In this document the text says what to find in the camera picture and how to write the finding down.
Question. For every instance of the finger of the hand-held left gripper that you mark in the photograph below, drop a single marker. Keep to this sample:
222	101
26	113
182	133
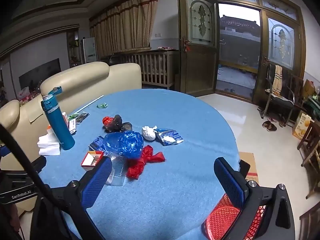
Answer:
5	150
40	163

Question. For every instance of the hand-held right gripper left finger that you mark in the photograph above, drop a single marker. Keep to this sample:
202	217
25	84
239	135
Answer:
96	180

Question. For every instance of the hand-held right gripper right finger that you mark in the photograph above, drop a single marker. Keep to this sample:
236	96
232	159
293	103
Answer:
228	180

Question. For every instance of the small red cardboard box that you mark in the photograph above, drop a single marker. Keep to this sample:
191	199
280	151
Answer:
87	158

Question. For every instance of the red plastic basket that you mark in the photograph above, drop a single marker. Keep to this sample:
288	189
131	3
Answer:
220	220

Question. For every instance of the blue plastic bag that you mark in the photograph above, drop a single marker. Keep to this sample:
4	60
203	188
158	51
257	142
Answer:
123	143

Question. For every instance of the large red plastic bag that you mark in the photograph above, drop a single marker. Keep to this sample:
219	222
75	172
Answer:
140	165

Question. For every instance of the blue white paper packet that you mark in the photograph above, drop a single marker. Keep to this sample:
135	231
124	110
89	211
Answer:
170	137

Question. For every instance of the white tissue pack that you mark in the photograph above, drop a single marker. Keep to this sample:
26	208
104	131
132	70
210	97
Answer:
48	143

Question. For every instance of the clear plastic comb package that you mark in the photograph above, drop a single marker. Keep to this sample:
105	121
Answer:
117	172

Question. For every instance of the large cardboard box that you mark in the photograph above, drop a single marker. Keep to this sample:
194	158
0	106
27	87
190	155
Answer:
246	156

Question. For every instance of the dark blue flat packet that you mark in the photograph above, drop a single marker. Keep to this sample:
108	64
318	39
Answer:
97	143

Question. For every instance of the teal thermos bottle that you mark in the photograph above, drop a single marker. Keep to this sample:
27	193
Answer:
58	125

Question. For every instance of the white red label packet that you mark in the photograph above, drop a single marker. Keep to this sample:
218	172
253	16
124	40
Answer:
72	126

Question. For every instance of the blue tablecloth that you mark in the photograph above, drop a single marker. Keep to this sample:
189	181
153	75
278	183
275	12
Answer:
175	180

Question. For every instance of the green candy wrapper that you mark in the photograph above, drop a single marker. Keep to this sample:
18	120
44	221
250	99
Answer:
72	116
102	105

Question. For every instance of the small red plastic bag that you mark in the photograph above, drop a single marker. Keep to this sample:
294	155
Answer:
107	121

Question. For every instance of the pink plastic bag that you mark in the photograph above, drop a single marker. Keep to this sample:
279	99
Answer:
23	92

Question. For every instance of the dark snack packet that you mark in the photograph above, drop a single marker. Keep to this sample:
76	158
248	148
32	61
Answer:
82	118

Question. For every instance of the brown slipper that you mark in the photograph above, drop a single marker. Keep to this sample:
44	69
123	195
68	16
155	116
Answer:
272	128
267	124

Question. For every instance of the white crumpled tissue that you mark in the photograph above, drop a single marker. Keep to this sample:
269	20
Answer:
148	133

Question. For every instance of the pink slipper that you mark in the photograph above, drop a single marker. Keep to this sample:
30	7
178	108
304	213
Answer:
271	119

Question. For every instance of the white thin stick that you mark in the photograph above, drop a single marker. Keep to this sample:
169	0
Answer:
91	103

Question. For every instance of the black television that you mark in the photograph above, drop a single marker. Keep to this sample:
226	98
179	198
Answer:
40	73

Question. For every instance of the brown wooden chair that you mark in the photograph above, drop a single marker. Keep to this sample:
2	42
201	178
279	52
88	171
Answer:
312	155

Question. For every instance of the yellow printed carton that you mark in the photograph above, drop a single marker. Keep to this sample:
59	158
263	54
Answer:
301	127

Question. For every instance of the cream leather sofa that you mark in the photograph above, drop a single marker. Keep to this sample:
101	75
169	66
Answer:
75	80

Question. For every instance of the dark wooden furniture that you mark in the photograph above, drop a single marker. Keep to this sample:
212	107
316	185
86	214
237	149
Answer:
311	225

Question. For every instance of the metal chair black cushion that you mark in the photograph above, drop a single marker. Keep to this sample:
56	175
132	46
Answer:
282	100

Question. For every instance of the closed brown glass door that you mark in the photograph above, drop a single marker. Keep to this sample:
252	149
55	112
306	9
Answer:
262	85

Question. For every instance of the striped beige towel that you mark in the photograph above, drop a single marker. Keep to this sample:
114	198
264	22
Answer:
277	80

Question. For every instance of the green glass side table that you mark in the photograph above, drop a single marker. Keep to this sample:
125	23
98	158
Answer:
315	102

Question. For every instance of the dark wooden armchair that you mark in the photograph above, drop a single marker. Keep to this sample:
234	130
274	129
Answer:
296	85

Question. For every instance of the open brown glass door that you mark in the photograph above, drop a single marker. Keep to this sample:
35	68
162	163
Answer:
197	67

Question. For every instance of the dark display cabinet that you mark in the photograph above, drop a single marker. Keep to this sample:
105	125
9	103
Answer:
73	50

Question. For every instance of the brown cardboard carton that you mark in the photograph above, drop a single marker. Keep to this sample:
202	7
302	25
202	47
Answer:
309	88

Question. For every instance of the white standing air conditioner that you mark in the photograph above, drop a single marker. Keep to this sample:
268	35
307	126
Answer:
89	50

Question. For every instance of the wooden baby crib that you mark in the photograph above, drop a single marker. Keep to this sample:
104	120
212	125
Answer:
155	67

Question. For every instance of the pink cloth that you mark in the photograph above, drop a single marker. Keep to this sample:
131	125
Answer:
165	47

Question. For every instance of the beige striped curtains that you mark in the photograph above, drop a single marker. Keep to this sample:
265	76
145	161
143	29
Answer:
125	25

